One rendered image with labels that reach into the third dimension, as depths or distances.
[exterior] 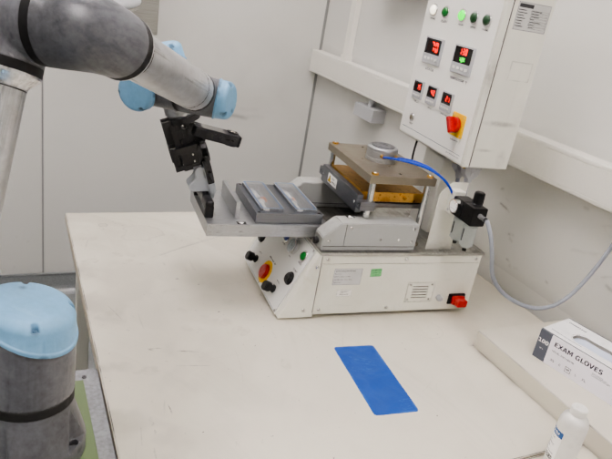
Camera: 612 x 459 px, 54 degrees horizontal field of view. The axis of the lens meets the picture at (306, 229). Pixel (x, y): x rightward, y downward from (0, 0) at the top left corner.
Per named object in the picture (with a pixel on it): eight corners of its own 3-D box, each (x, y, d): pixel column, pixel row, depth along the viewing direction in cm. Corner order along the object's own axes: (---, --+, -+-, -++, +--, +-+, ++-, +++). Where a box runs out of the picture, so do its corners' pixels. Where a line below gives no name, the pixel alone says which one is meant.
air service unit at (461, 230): (448, 233, 152) (464, 178, 147) (482, 259, 140) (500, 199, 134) (431, 232, 150) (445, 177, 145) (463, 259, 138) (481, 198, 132)
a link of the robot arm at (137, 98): (165, 81, 112) (191, 64, 121) (111, 71, 114) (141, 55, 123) (168, 120, 116) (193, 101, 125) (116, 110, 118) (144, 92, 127)
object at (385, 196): (384, 180, 169) (392, 147, 166) (423, 210, 151) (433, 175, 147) (328, 178, 163) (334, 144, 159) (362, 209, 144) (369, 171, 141)
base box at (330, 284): (405, 255, 192) (418, 205, 185) (472, 319, 160) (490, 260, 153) (242, 256, 172) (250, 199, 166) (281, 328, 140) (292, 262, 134)
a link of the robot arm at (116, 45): (117, -28, 72) (244, 76, 120) (37, -40, 74) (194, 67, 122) (96, 67, 72) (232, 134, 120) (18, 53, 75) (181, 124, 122)
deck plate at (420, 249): (419, 205, 186) (419, 201, 185) (484, 255, 156) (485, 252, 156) (277, 200, 169) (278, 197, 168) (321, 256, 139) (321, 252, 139)
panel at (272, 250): (244, 258, 170) (280, 202, 167) (274, 314, 145) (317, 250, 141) (239, 255, 169) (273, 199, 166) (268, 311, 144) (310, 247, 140)
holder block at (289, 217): (295, 194, 161) (296, 185, 160) (321, 224, 144) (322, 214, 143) (235, 191, 155) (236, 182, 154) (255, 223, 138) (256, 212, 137)
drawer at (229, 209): (298, 206, 164) (302, 178, 161) (326, 240, 146) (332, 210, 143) (189, 202, 154) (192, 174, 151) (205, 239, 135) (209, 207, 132)
